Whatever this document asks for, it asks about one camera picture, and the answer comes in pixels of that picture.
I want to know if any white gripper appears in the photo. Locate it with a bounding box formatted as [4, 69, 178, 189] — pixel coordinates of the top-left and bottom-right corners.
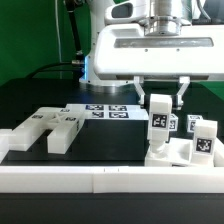
[94, 23, 224, 110]

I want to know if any white chair seat part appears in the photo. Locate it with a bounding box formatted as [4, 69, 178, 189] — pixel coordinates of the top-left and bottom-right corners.
[144, 138, 224, 167]

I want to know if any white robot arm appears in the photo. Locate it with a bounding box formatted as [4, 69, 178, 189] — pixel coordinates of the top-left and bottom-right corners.
[80, 0, 224, 108]

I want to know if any white chair back part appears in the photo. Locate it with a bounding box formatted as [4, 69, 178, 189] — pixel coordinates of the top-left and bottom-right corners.
[9, 104, 85, 154]

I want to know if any white tagged cube far right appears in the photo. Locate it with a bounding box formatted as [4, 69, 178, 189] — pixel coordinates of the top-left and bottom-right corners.
[187, 114, 203, 133]

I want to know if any white paper tag sheet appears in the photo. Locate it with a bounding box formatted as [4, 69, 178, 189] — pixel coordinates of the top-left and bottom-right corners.
[66, 104, 148, 120]

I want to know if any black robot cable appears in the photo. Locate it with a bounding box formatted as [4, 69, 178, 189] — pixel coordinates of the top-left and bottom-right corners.
[25, 0, 86, 79]

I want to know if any white thin cable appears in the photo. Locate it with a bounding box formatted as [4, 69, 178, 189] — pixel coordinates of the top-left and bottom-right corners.
[54, 0, 64, 80]

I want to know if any white left fence wall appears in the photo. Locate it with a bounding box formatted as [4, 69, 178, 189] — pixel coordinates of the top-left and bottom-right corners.
[0, 129, 12, 163]

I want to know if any white fence wall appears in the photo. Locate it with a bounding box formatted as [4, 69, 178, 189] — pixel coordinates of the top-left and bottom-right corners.
[0, 129, 12, 163]
[0, 166, 224, 193]

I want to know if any white front fence wall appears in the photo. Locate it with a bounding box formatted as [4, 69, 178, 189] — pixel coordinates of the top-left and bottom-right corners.
[0, 166, 224, 193]

